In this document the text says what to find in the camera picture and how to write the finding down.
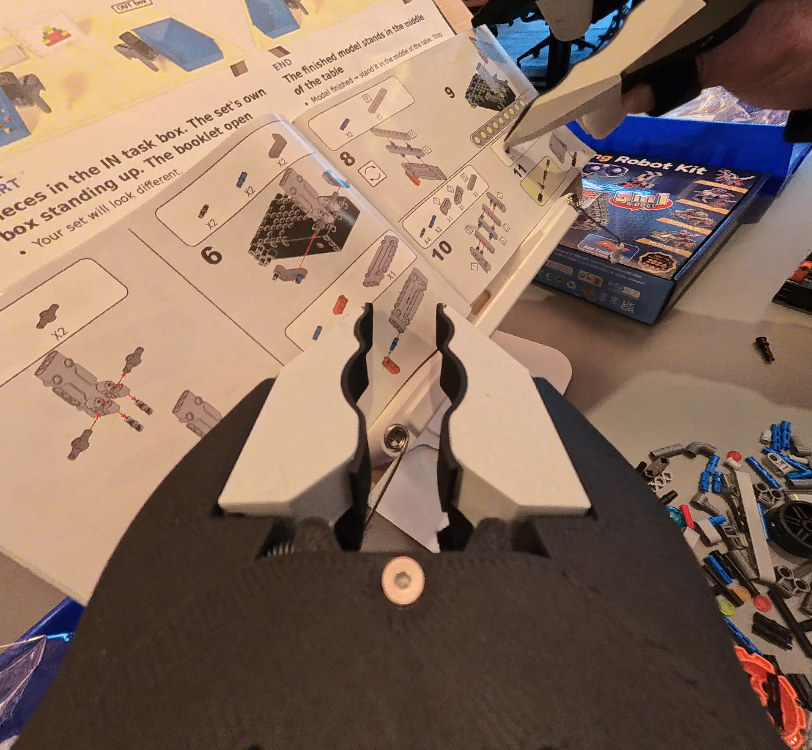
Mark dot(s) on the pile of building kit parts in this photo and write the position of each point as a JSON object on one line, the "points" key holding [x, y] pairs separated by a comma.
{"points": [[736, 509]]}

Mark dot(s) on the instruction booklet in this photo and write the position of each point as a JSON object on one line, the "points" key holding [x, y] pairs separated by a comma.
{"points": [[190, 192]]}

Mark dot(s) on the clear plastic bag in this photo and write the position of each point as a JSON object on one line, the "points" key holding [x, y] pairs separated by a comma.
{"points": [[23, 687], [736, 106]]}

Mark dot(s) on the robot kit box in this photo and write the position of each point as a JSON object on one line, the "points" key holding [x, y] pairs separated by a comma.
{"points": [[654, 230]]}

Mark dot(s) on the person's right hand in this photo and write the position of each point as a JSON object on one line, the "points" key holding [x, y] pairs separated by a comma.
{"points": [[774, 59]]}

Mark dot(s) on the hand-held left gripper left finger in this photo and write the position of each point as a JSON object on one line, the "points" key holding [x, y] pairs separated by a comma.
{"points": [[286, 446]]}

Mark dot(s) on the black base plate assembly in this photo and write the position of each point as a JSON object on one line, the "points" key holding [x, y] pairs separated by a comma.
{"points": [[797, 283]]}

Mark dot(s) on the black connector pin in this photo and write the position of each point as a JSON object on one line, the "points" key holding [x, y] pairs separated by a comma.
{"points": [[764, 348]]}

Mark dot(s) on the orange gear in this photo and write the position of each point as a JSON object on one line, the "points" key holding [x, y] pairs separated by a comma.
{"points": [[777, 699]]}

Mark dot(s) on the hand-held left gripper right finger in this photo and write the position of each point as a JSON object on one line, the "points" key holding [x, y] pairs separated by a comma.
{"points": [[520, 446]]}

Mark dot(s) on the white book stand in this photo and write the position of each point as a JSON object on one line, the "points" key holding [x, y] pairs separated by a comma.
{"points": [[533, 255]]}

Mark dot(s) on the black spoked wheel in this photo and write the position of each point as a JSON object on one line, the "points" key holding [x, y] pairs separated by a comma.
{"points": [[799, 524]]}

